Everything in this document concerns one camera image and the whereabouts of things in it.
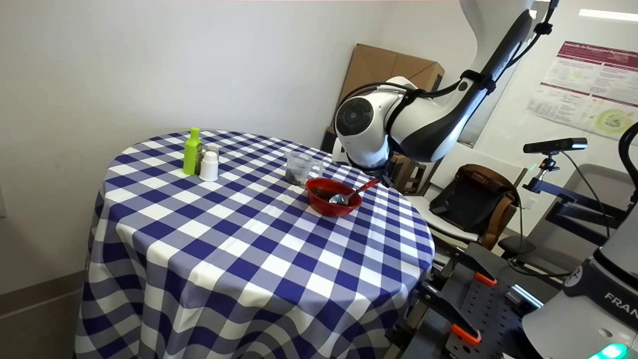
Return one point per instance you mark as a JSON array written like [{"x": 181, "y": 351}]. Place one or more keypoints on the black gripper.
[{"x": 387, "y": 170}]

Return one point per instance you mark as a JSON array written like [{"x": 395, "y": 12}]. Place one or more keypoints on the red bowl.
[{"x": 331, "y": 209}]

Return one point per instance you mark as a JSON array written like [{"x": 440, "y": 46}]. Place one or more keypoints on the dark beans in bowl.
[{"x": 321, "y": 194}]

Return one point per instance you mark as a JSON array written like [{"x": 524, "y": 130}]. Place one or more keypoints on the clear plastic cup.
[{"x": 299, "y": 162}]

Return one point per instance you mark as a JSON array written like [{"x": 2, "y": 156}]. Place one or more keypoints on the dark beans in cup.
[{"x": 293, "y": 178}]

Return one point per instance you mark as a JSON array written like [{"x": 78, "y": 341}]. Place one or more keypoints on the dark wooden stool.
[{"x": 417, "y": 180}]

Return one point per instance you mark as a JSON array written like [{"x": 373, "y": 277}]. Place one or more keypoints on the black box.
[{"x": 329, "y": 148}]

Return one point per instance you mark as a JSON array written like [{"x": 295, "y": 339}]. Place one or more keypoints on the white chair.
[{"x": 458, "y": 160}]

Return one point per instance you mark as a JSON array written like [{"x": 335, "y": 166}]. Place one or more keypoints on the brown bag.
[{"x": 474, "y": 195}]

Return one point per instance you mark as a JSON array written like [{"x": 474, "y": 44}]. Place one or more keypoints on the large cardboard box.
[{"x": 385, "y": 62}]

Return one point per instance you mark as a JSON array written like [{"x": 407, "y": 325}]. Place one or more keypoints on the grey shaker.
[{"x": 213, "y": 148}]

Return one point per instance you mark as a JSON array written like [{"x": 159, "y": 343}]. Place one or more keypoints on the black perforated mounting table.
[{"x": 490, "y": 311}]

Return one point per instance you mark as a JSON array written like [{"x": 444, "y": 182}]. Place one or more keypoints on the white bottle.
[{"x": 209, "y": 170}]

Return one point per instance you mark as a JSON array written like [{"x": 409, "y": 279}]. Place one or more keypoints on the blue white checkered tablecloth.
[{"x": 231, "y": 265}]

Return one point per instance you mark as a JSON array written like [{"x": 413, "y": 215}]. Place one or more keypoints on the green bottle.
[{"x": 191, "y": 156}]

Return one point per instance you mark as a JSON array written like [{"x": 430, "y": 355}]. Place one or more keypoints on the grey metal wall rail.
[{"x": 500, "y": 100}]

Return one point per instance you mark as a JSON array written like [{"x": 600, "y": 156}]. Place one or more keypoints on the black camera stand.
[{"x": 546, "y": 188}]

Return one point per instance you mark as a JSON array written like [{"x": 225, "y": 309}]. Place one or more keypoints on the black stereo camera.
[{"x": 554, "y": 144}]

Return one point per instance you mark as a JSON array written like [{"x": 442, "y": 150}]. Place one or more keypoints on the wall poster with maroon header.
[{"x": 590, "y": 86}]

